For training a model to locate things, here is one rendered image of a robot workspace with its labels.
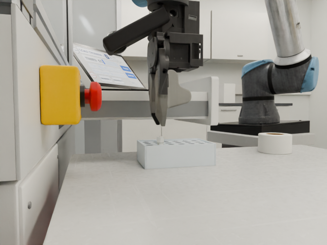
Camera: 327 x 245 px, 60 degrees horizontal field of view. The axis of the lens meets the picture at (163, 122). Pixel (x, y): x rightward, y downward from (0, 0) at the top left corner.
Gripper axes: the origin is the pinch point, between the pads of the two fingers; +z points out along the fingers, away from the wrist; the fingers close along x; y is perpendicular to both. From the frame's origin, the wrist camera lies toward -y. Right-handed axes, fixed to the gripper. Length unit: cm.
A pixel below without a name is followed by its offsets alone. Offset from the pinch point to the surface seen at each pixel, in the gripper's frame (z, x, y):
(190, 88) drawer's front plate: -6.7, 23.8, 14.7
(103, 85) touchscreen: -12, 98, -5
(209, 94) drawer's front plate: -4.6, 11.7, 14.9
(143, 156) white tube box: 6.2, -2.4, -2.6
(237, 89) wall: -28, 369, 215
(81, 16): -73, 191, -19
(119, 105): -2.1, 12.1, -5.1
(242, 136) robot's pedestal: 9, 40, 39
